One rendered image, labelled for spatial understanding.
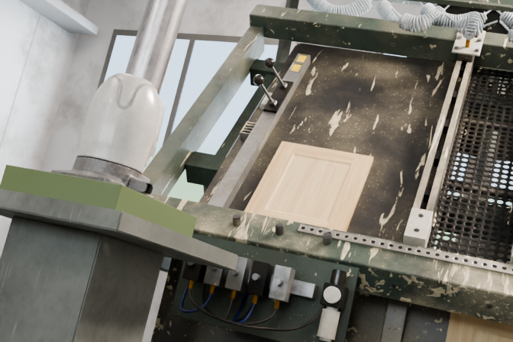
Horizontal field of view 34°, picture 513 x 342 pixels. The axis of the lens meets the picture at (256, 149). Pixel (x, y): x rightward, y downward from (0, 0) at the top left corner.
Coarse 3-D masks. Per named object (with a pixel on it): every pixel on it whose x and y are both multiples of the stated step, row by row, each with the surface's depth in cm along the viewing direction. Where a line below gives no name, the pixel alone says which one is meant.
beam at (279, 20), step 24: (264, 24) 336; (288, 24) 332; (312, 24) 328; (336, 24) 325; (360, 24) 324; (384, 24) 323; (360, 48) 327; (384, 48) 323; (408, 48) 320; (432, 48) 317; (504, 48) 307
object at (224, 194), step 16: (304, 64) 313; (288, 80) 304; (288, 96) 298; (272, 112) 288; (256, 128) 280; (272, 128) 285; (256, 144) 273; (240, 160) 266; (224, 176) 259; (240, 176) 260; (224, 192) 253
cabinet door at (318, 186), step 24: (288, 144) 276; (288, 168) 266; (312, 168) 265; (336, 168) 265; (360, 168) 264; (264, 192) 256; (288, 192) 256; (312, 192) 255; (336, 192) 255; (360, 192) 256; (288, 216) 246; (312, 216) 246; (336, 216) 245
